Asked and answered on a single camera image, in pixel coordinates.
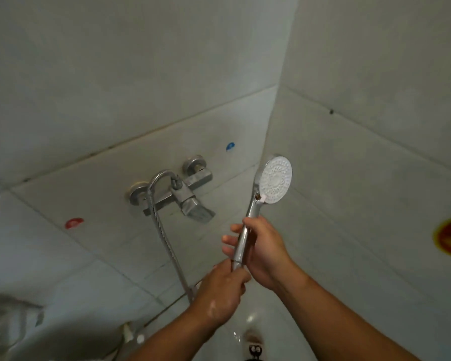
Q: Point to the person's left hand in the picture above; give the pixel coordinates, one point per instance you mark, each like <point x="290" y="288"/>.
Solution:
<point x="220" y="293"/>

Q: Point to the person's right hand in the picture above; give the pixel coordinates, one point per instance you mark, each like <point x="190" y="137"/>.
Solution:
<point x="268" y="255"/>

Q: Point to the chrome shower head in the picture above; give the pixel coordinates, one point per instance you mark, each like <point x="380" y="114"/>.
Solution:
<point x="274" y="180"/>

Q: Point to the person's left forearm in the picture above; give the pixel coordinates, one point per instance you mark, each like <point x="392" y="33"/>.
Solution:
<point x="165" y="342"/>

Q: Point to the person's right forearm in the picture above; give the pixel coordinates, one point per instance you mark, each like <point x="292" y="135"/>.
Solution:
<point x="334" y="323"/>

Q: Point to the person's slipper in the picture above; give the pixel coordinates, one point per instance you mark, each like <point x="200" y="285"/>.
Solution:
<point x="253" y="349"/>

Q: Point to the white angle valve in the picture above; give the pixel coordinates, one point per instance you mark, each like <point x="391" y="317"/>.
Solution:
<point x="135" y="334"/>

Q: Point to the chrome shower mixer tap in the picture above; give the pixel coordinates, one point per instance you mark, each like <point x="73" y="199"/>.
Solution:
<point x="188" y="201"/>

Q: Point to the blue round sticker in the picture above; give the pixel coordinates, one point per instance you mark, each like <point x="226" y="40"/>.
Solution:
<point x="230" y="146"/>

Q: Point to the red round sticker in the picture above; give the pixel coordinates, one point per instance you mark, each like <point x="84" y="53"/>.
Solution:
<point x="74" y="223"/>

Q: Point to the metal wall shelf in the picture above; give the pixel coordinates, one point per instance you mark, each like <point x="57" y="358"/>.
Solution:
<point x="7" y="319"/>

